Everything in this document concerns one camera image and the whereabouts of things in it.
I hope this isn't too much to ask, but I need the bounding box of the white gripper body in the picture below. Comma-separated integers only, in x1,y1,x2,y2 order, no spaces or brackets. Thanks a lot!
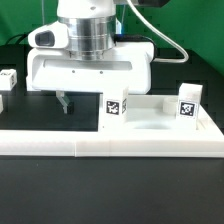
27,20,155,94

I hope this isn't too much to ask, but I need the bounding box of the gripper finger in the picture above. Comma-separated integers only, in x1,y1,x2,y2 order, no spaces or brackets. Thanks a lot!
56,91,74,114

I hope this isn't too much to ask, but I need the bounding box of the white square table top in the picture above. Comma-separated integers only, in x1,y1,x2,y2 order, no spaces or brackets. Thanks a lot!
98,95,224,158

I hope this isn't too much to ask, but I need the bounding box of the white part at left edge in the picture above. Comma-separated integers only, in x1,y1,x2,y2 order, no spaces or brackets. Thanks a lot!
0,94,4,114

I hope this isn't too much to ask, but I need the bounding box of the white L-shaped obstacle fence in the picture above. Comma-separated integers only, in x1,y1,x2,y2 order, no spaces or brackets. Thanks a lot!
0,98,224,158

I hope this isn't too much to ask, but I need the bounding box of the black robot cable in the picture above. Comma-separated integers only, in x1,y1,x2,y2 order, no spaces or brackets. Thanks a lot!
4,33,31,46

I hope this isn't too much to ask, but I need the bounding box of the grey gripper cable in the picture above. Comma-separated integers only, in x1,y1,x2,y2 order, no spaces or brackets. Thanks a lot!
114,0,190,64

